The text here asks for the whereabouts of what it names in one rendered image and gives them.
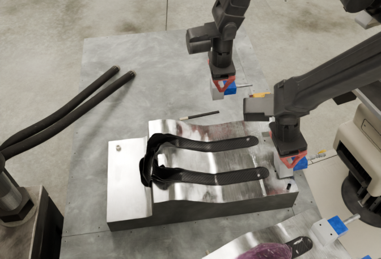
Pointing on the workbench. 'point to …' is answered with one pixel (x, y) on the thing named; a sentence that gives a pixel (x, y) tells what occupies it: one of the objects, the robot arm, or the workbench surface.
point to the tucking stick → (199, 115)
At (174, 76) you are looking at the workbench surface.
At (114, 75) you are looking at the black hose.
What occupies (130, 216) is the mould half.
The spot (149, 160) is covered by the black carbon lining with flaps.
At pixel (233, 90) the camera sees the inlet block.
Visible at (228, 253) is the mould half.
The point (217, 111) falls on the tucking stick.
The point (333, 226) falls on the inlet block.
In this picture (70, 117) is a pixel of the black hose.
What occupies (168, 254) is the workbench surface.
